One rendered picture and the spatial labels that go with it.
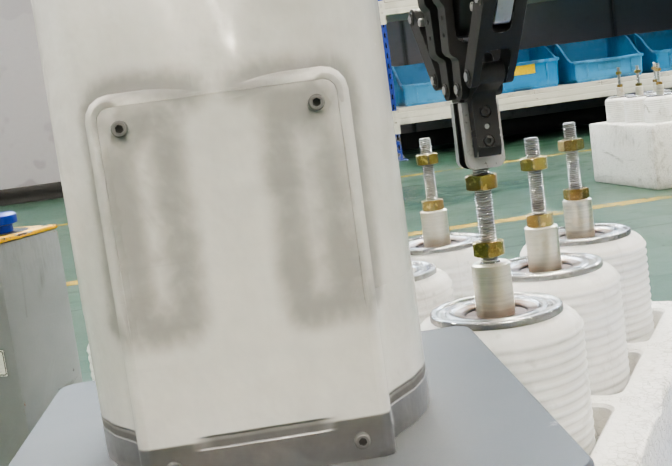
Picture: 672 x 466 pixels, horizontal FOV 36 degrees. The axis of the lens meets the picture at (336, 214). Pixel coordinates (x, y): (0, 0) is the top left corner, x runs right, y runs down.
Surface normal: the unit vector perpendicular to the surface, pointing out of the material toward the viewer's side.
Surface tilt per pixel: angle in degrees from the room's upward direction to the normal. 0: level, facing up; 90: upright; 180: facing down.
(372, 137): 90
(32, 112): 90
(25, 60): 90
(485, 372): 0
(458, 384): 0
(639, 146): 90
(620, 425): 0
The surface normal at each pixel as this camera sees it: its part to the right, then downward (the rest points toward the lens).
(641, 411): -0.14, -0.98
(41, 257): 0.90, -0.07
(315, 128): 0.07, 0.11
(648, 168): -0.97, 0.15
